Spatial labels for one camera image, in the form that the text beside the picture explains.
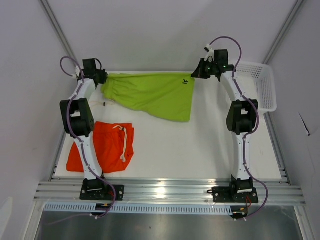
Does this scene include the green shorts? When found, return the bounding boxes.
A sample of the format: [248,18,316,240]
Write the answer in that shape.
[101,72,195,123]

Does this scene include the orange shorts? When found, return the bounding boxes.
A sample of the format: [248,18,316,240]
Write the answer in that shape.
[64,120,134,180]

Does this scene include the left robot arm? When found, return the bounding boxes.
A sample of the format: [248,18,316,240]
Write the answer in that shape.
[59,56,109,200]

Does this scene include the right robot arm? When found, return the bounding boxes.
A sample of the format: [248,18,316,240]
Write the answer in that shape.
[191,49,259,204]

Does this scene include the white plastic basket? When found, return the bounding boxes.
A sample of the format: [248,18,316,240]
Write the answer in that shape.
[236,61,277,115]

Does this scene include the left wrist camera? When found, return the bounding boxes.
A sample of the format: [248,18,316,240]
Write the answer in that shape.
[71,66,82,80]

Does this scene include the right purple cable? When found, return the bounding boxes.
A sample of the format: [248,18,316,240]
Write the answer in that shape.
[206,36,270,222]

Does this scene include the purple cable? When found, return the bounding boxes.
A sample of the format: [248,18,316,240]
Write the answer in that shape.
[46,56,117,226]
[206,36,270,222]

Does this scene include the left aluminium corner post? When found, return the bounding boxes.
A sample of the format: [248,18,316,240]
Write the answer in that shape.
[38,0,77,61]

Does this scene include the aluminium corner post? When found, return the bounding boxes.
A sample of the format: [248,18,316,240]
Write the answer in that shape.
[262,0,308,65]
[38,0,77,61]

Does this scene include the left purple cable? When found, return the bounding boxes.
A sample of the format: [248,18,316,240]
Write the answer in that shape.
[46,56,117,226]

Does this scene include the right aluminium corner post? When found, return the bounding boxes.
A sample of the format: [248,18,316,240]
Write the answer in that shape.
[262,0,308,65]

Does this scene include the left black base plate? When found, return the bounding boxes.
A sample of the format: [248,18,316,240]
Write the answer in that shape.
[79,179,125,201]

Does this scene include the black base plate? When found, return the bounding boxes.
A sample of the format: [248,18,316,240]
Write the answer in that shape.
[206,186,259,204]
[79,179,125,201]

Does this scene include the aluminium front rail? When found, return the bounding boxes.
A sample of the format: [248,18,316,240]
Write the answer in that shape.
[34,178,306,206]

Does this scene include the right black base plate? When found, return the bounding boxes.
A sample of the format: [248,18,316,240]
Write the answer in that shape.
[206,186,259,204]

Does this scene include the white slotted cable duct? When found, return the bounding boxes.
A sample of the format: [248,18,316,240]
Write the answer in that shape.
[44,202,233,216]

